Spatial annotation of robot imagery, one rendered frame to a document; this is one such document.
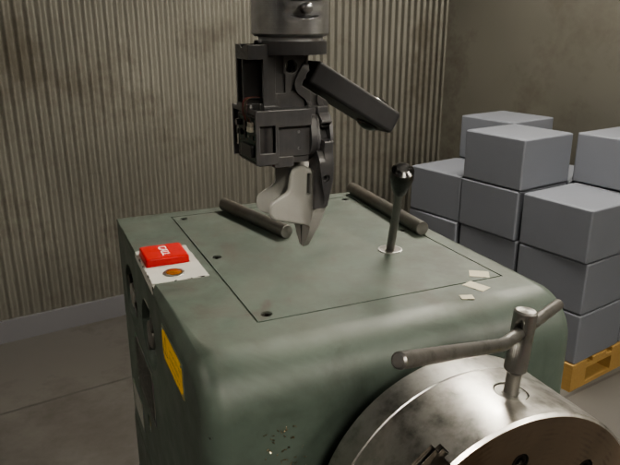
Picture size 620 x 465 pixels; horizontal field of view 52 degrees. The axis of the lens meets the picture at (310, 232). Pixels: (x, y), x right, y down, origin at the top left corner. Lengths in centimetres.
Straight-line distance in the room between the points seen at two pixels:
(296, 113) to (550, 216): 243
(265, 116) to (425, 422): 32
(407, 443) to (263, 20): 41
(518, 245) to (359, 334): 246
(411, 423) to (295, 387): 12
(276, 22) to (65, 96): 288
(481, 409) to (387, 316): 17
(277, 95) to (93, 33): 287
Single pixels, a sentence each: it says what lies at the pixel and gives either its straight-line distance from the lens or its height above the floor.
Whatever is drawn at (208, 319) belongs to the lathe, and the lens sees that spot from 75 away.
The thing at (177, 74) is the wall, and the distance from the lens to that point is 362.
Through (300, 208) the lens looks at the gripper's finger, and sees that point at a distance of 66.
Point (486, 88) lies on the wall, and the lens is 442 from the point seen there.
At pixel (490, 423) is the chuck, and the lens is 63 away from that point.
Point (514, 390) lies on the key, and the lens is 67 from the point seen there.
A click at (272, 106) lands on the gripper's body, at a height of 150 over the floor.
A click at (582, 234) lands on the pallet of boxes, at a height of 73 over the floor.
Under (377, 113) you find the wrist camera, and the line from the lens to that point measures 68.
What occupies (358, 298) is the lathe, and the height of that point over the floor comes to 125.
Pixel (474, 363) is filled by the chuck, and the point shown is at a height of 124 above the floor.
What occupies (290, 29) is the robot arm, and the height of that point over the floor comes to 157.
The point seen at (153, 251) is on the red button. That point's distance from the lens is 94.
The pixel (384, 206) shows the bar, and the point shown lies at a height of 127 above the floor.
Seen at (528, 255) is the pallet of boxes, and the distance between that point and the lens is 310.
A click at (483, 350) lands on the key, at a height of 133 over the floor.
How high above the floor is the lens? 158
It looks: 18 degrees down
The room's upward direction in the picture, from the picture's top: straight up
